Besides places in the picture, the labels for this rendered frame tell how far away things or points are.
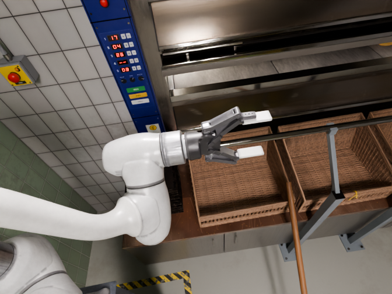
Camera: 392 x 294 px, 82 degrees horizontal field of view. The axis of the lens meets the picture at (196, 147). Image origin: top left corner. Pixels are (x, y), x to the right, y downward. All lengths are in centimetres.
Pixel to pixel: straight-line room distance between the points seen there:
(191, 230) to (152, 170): 91
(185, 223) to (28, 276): 85
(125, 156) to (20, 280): 49
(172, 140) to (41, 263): 57
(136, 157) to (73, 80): 76
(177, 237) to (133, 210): 89
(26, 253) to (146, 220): 42
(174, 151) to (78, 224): 25
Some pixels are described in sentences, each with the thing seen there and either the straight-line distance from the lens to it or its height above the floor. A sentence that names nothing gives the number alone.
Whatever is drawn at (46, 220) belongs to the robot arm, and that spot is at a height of 157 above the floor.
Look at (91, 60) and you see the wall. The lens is 117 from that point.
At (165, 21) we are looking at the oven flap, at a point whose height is 155.
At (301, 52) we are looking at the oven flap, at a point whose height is 141.
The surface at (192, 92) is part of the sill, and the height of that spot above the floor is 118.
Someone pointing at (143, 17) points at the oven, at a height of 158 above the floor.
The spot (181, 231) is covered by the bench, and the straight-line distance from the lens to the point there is 145.
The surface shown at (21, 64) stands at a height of 150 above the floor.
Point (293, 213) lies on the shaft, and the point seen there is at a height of 73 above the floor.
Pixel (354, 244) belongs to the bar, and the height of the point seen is 1.
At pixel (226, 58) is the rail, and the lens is 100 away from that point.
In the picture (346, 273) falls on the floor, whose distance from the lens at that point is 216.
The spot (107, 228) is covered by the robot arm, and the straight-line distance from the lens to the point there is 56.
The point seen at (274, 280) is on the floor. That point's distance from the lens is 200.
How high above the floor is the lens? 194
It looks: 51 degrees down
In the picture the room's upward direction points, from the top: 8 degrees counter-clockwise
